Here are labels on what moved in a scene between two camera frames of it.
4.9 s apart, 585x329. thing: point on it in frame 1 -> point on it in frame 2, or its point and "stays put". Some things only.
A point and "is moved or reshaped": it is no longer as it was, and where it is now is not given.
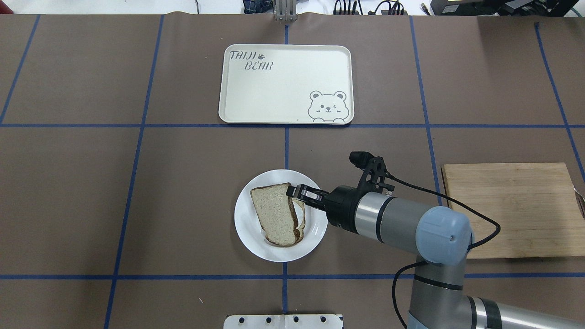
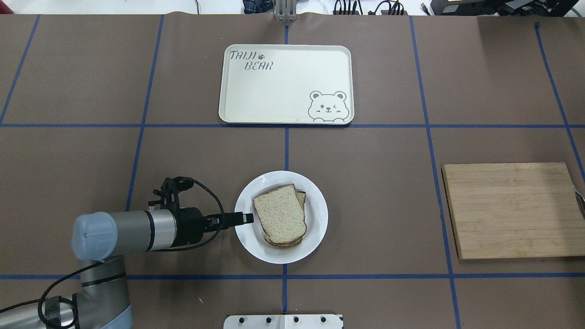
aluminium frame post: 285,10 stays put
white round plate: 250,228 stays put
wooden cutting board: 535,204 stays put
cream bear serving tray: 286,84 stays put
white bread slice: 275,213 is moved or reshaped
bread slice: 300,230 -> 301,196
